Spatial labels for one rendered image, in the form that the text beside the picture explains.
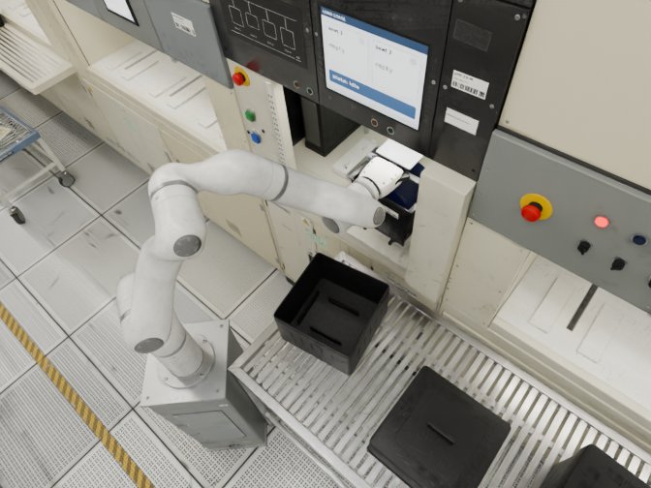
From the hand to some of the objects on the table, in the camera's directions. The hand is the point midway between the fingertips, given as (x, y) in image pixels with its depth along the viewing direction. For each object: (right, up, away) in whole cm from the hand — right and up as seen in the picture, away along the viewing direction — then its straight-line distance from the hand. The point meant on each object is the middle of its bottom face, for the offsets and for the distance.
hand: (400, 156), depth 132 cm
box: (+43, -103, -16) cm, 113 cm away
